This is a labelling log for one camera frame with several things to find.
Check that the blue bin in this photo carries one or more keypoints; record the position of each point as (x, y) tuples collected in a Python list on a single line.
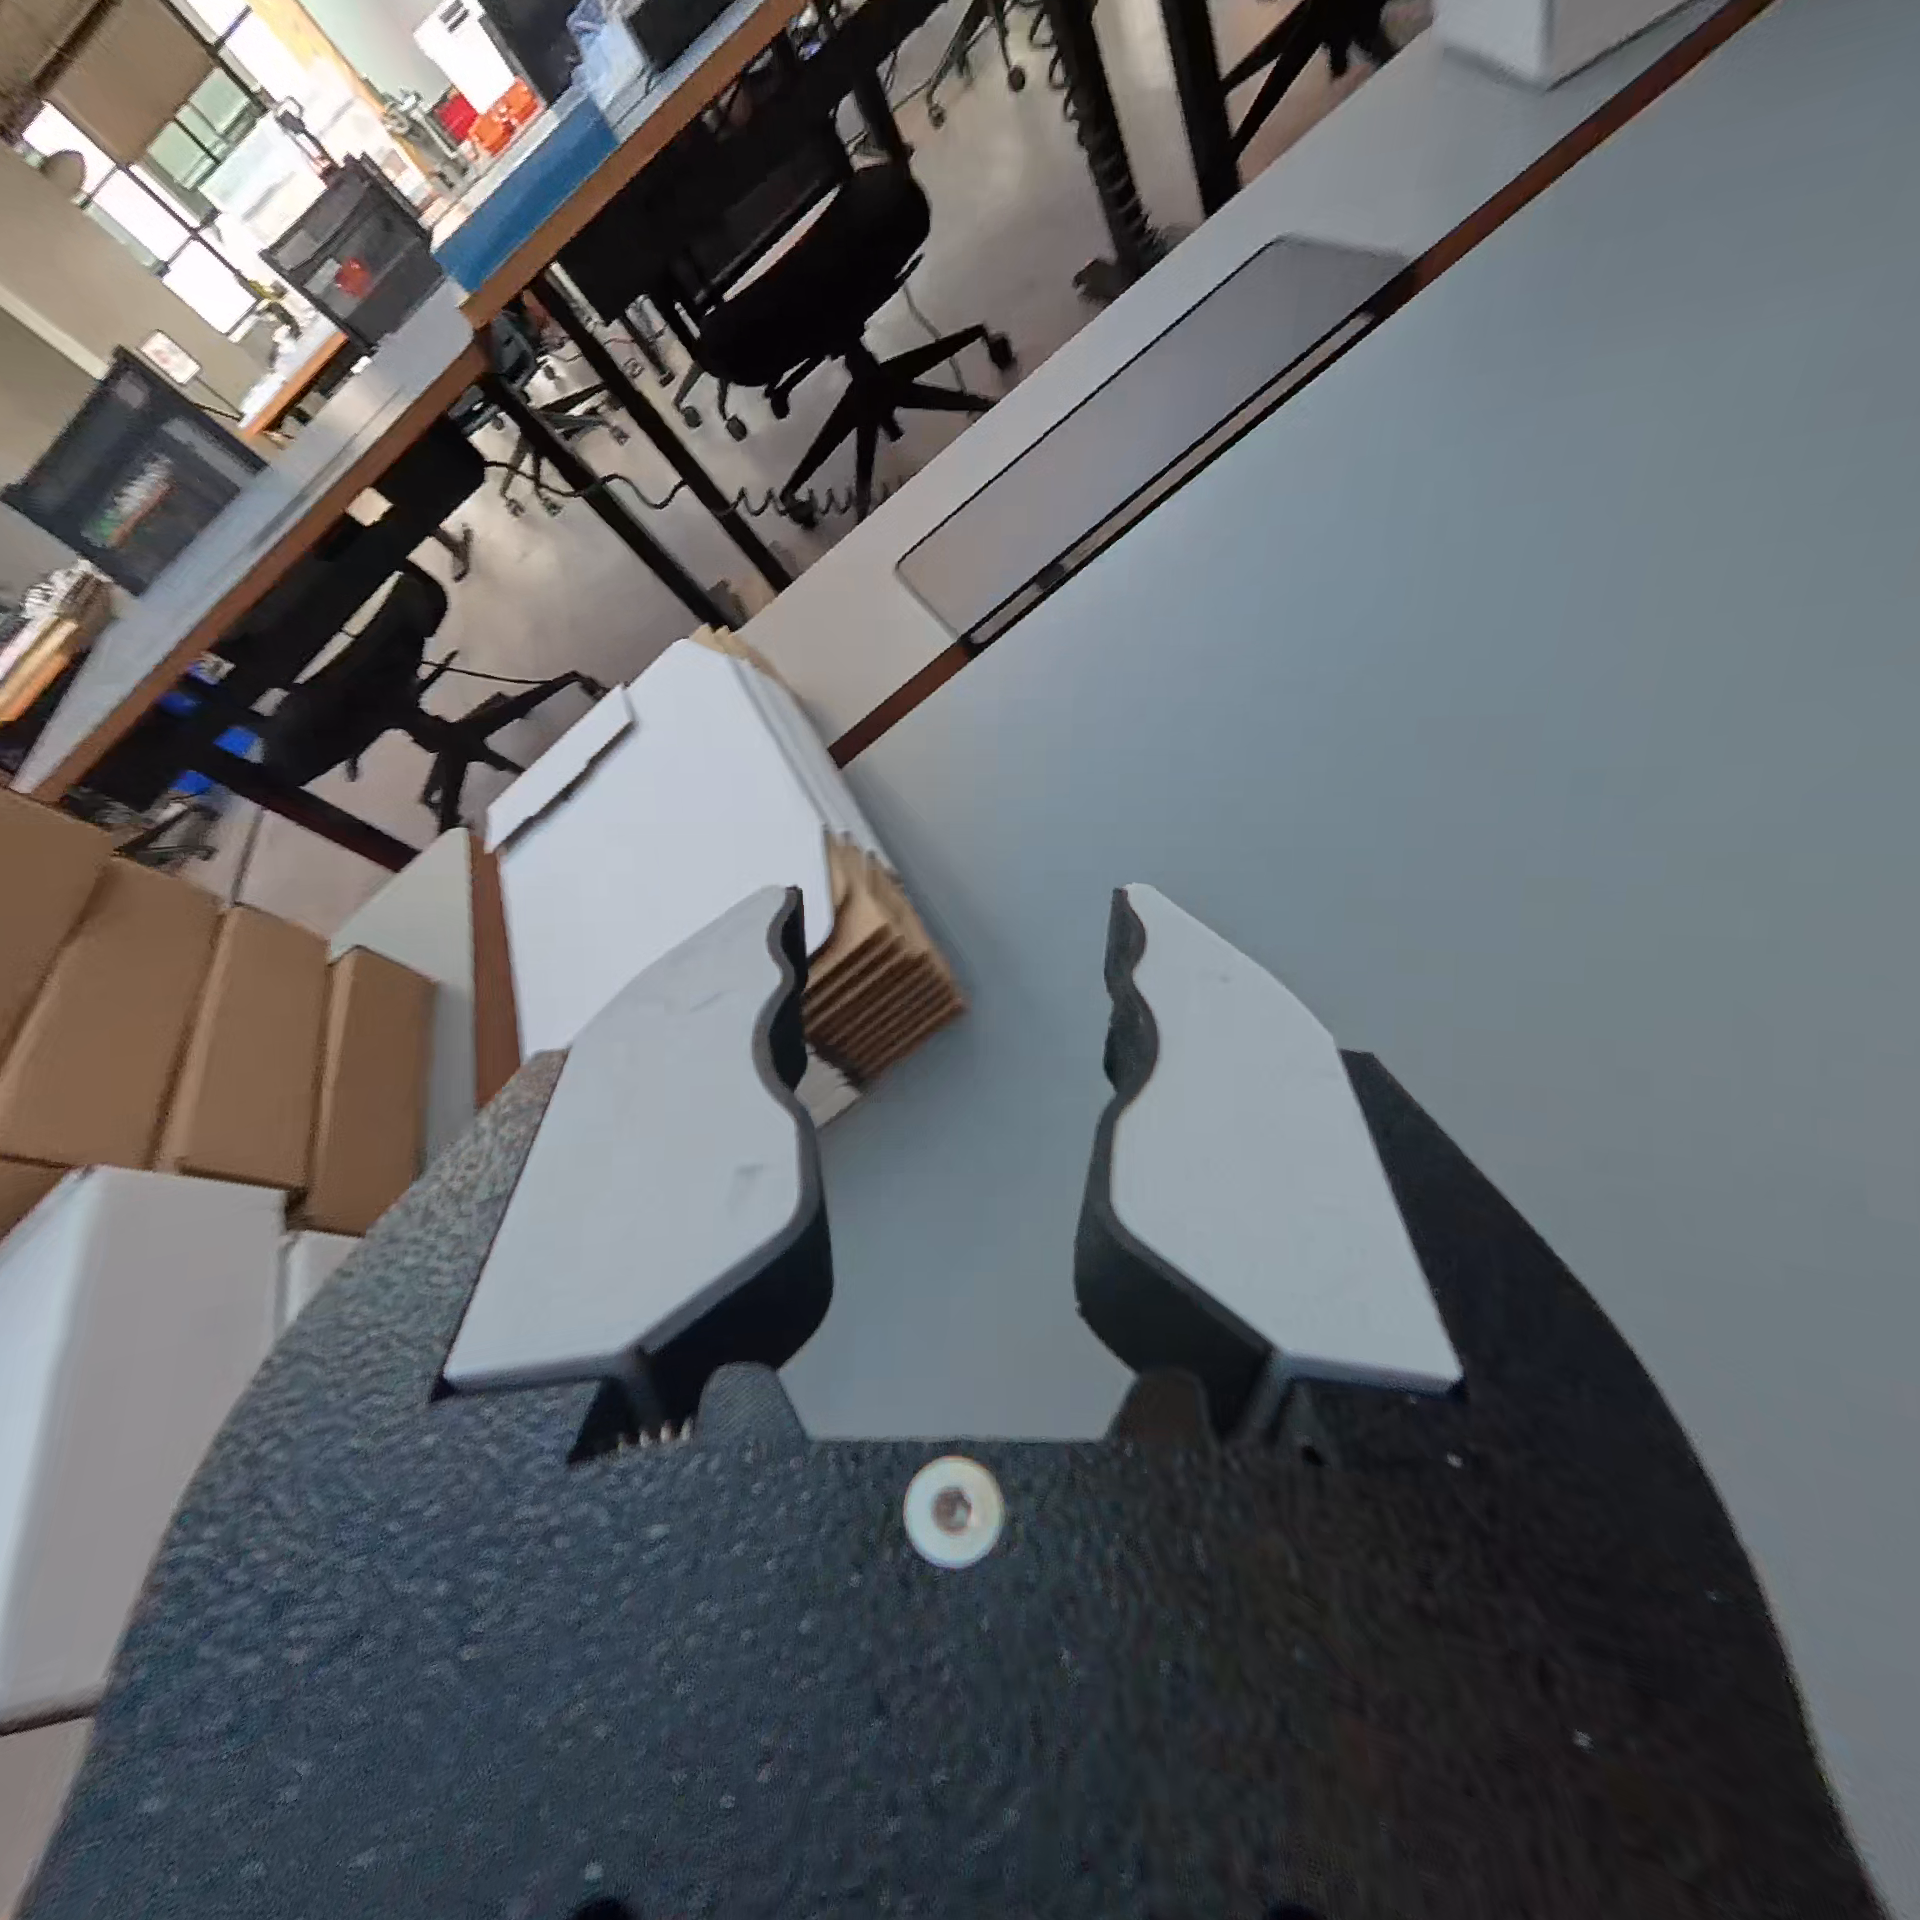
[(225, 745)]

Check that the red storage bin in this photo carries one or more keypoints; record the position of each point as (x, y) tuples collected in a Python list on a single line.
[(488, 120)]

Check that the stack of flat cardboard boxes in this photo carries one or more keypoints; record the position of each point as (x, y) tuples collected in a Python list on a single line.
[(661, 809)]

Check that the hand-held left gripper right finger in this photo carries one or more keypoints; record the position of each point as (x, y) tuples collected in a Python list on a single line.
[(1275, 1170)]

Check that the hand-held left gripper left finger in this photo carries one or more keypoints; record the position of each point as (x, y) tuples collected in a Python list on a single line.
[(645, 1185)]

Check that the brown cardboard box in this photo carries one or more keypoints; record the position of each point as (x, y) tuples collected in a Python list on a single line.
[(248, 1049), (106, 1019), (38, 884), (369, 1095)]

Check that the black table leg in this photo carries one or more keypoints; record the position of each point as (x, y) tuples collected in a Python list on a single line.
[(661, 451), (1200, 106)]

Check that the folded white cardboard box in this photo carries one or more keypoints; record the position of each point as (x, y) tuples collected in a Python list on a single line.
[(119, 1424), (312, 1267)]

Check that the black office chair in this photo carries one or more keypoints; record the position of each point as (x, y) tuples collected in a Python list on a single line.
[(809, 271), (359, 690)]

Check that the black mesh crate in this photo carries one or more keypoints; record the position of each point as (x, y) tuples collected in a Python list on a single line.
[(352, 253)]

